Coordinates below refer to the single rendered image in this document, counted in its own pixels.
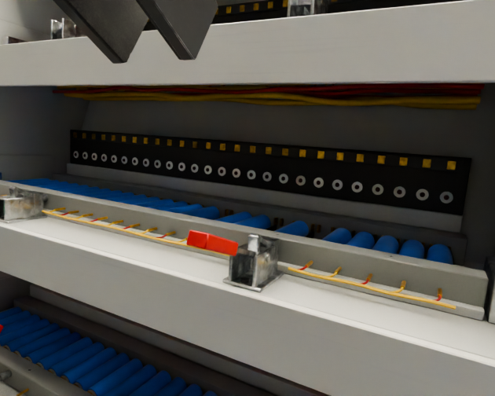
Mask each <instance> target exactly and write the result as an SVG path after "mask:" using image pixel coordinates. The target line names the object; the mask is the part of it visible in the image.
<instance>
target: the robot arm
mask: <svg viewBox="0 0 495 396"><path fill-rule="evenodd" d="M53 1H54V2H55V3H56V4H57V5H58V6H59V7H60V8H61V9H62V10H63V11H64V12H65V13H66V15H67V16H68V17H69V18H70V19H71V20H72V21H73V22H74V23H75V24H76V25H77V26H78V27H79V28H80V29H81V31H82V32H83V33H84V34H85V35H86V36H87V37H88V38H89V39H90V40H91V41H92V42H93V43H94V44H95V45H96V47H97V48H98V49H99V50H100V51H101V52H102V53H103V54H104V55H105V56H106V57H107V58H108V59H109V60H110V61H111V62H112V63H113V64H122V63H126V62H127V61H128V59H129V57H130V54H131V53H132V51H133V49H134V47H135V45H136V43H137V41H138V39H139V37H140V35H141V33H142V31H143V29H144V26H145V25H146V23H147V21H148V19H150V20H151V22H152V23H153V25H154V26H155V27H156V29H157V30H158V32H159V33H160V34H161V35H162V37H163V38H164V40H165V41H166V43H167V44H168V46H169V47H170V48H171V49H172V50H173V52H174V54H175V55H176V56H177V58H178V59H179V60H184V61H188V60H195V59H196V57H197V55H198V53H199V51H200V48H201V46H202V44H203V42H204V39H205V37H206V35H207V32H208V30H209V27H210V26H211V22H212V20H213V19H214V16H215V14H216V12H217V9H218V4H217V2H216V1H215V0H53Z"/></svg>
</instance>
